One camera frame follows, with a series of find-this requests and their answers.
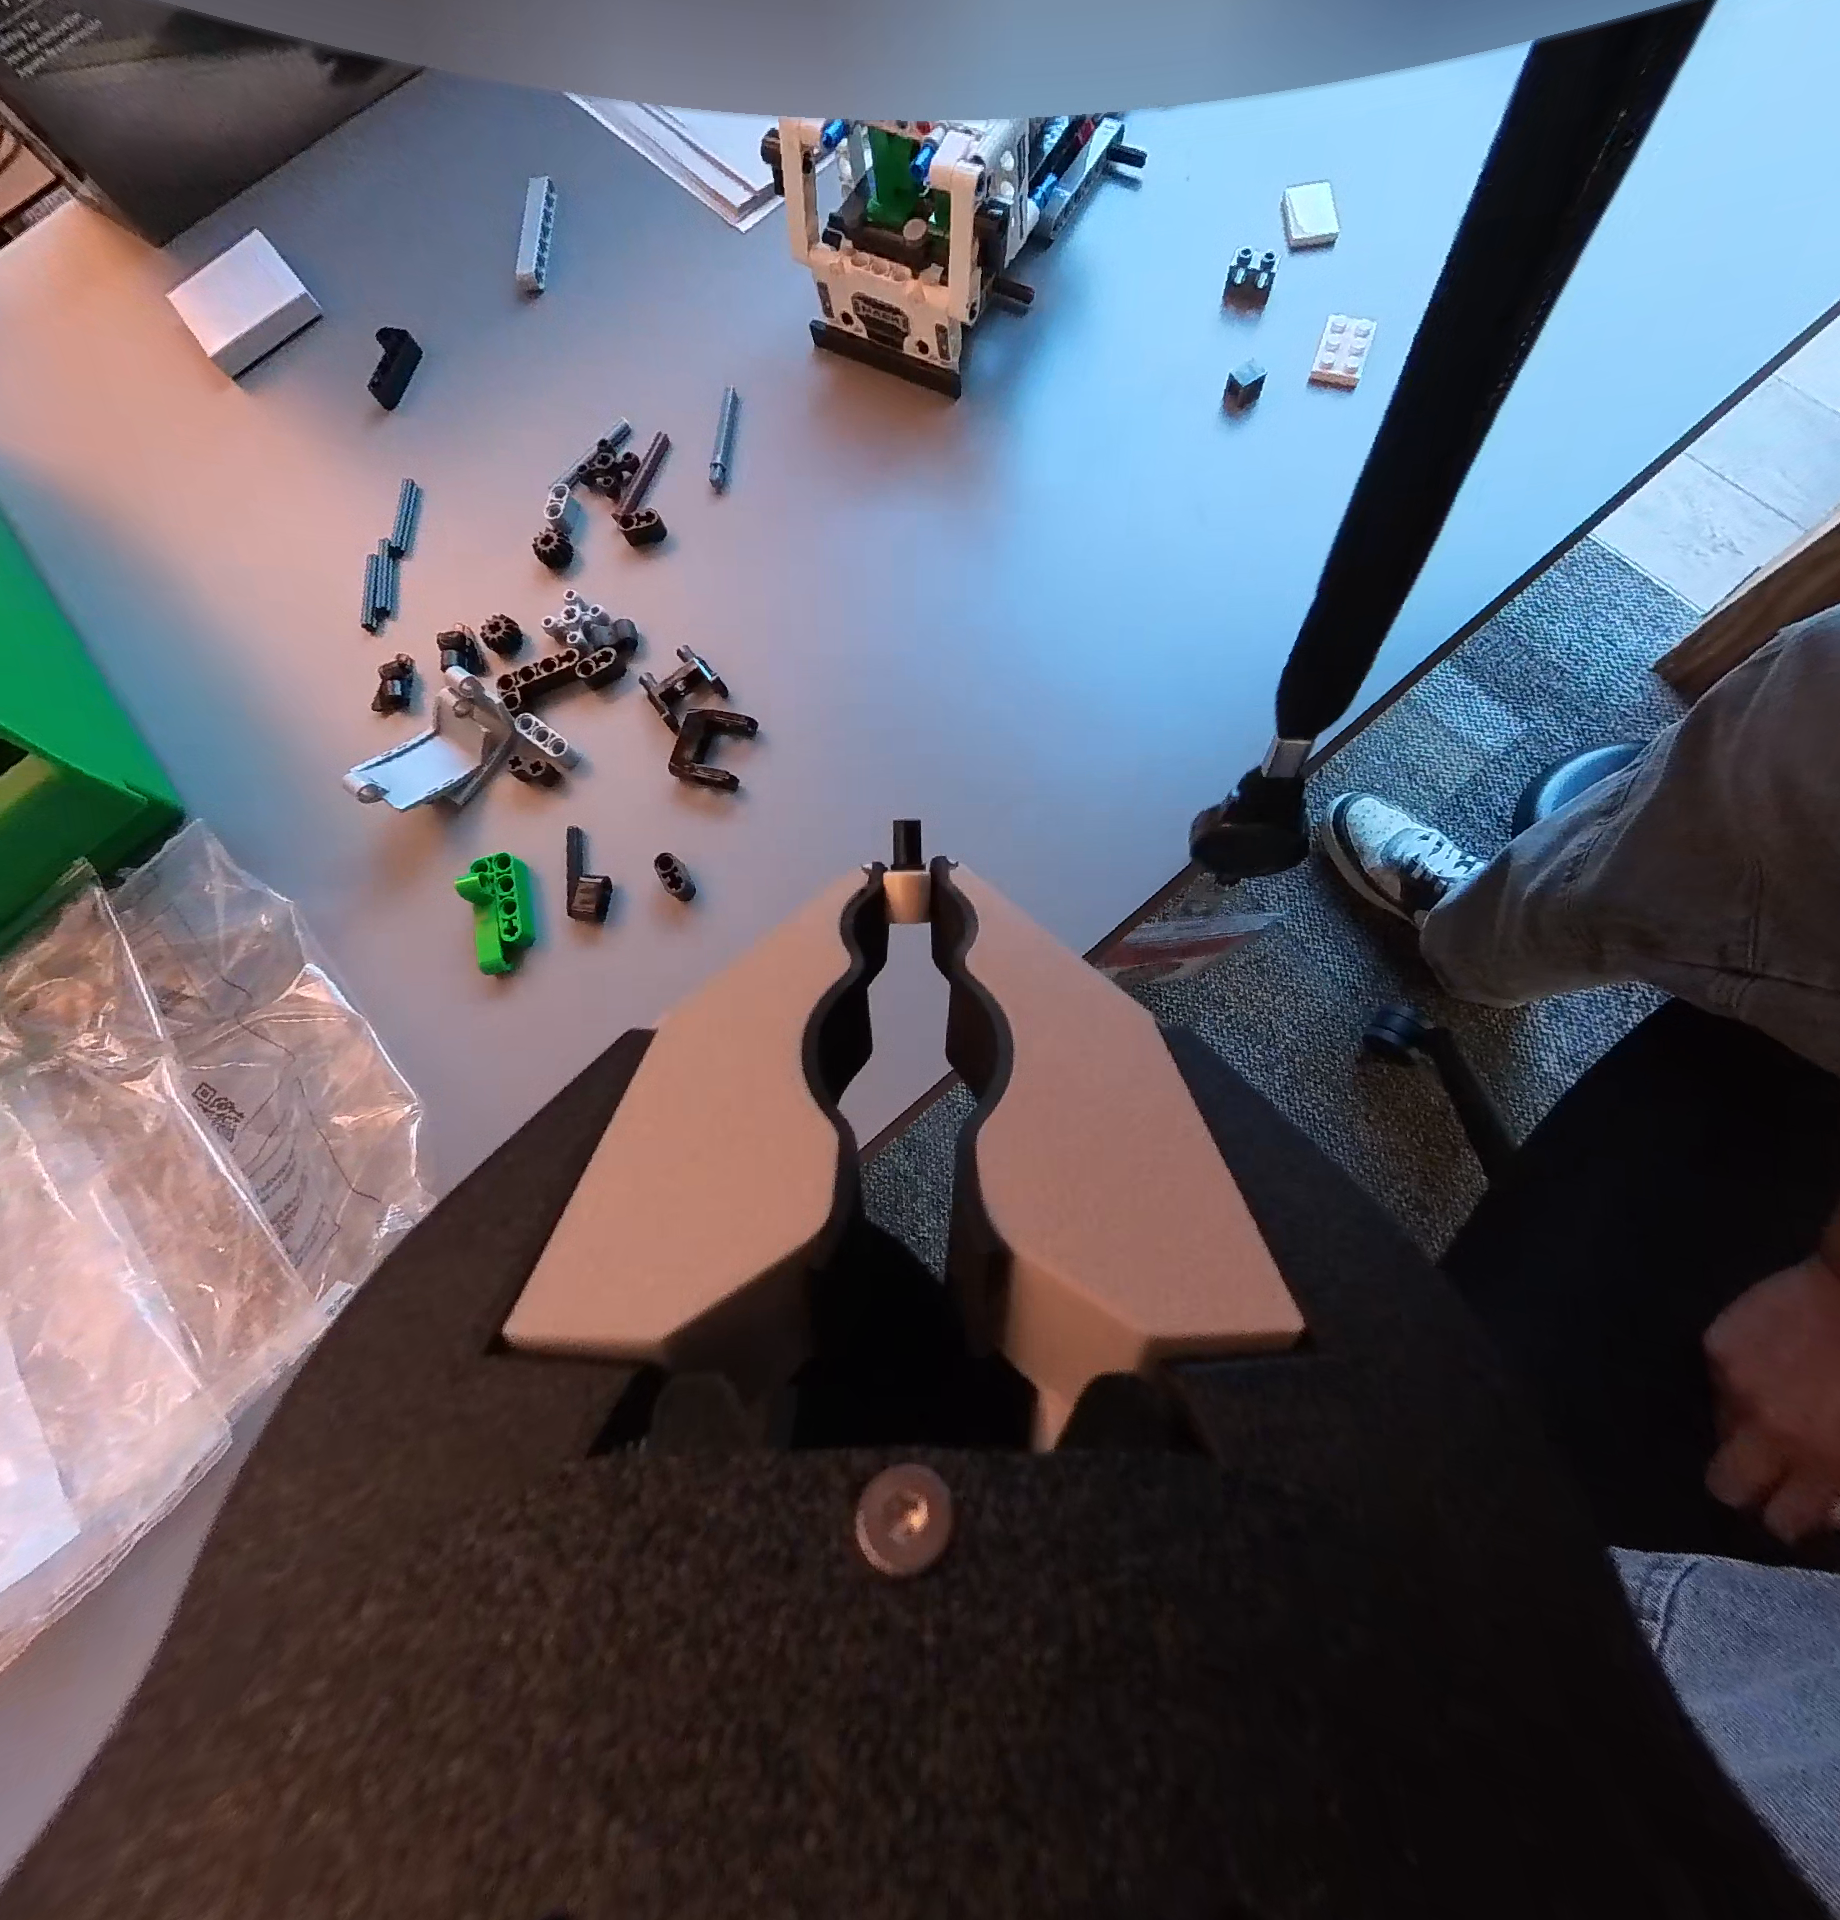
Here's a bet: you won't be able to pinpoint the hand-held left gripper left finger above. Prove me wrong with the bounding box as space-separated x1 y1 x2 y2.
501 861 883 1372

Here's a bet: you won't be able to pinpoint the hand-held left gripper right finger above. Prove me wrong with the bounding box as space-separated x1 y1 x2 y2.
926 858 1310 1453

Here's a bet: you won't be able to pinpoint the green lego beam piece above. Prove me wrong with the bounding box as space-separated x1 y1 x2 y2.
452 848 539 977

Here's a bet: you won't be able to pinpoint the pile of small lego pieces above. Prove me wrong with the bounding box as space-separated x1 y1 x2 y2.
342 424 761 820

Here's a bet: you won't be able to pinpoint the white green lego truck model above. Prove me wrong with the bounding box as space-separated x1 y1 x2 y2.
777 112 1155 397

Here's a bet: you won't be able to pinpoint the lego instruction booklet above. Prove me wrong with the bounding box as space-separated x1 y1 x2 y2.
567 93 788 229

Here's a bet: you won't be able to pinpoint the person's right hand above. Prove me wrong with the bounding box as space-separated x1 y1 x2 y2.
1704 1251 1840 1548

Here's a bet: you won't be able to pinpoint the black office chair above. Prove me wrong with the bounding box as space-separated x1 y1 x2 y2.
1363 996 1840 1562

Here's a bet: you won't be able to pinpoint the crumpled clear plastic bags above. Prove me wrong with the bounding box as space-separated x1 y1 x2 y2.
0 816 442 1667

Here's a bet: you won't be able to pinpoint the grey patterned rug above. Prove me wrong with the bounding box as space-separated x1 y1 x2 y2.
860 535 1708 1277

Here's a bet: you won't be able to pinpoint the blue rounded chair base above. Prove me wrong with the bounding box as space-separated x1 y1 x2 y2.
1512 743 1649 834

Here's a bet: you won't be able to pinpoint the person's leg in grey jeans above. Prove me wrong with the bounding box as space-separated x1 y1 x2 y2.
1610 1552 1840 1920
1419 595 1840 1080

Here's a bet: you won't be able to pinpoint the green box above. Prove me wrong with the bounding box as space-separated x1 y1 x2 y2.
0 443 187 992

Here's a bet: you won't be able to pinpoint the small white box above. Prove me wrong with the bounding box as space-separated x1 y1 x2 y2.
164 231 325 380

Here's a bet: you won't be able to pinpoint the black cardboard box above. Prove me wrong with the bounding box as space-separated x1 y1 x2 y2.
0 0 420 248

